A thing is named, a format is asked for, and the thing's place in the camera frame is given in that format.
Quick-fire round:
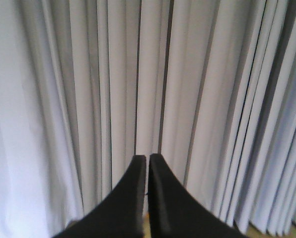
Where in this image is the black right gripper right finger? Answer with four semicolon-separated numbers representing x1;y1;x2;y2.
148;154;244;238

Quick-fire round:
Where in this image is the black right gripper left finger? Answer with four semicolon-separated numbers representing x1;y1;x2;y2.
55;155;146;238

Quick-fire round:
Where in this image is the white pleated curtain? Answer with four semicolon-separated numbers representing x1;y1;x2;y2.
0;0;296;238

